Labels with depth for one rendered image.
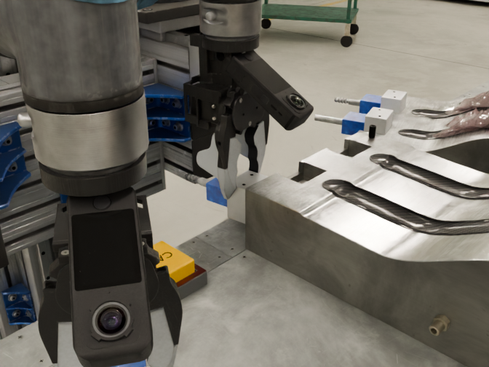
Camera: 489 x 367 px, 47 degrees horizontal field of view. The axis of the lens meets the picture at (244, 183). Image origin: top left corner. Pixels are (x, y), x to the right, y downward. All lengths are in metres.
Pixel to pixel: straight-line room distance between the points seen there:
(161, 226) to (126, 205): 1.96
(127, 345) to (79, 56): 0.17
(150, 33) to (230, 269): 0.51
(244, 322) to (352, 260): 0.14
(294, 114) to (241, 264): 0.20
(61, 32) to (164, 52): 0.70
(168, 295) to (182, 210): 2.01
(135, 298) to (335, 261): 0.34
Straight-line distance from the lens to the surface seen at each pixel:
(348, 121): 0.99
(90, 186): 0.37
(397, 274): 0.61
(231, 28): 0.68
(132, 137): 0.37
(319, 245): 0.66
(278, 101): 0.67
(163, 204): 2.49
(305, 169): 0.78
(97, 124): 0.35
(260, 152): 0.78
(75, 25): 0.34
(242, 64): 0.69
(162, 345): 0.47
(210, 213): 2.40
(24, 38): 0.35
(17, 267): 1.30
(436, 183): 0.78
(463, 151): 0.92
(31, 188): 0.99
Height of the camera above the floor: 1.22
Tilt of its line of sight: 28 degrees down
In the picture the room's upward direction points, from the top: straight up
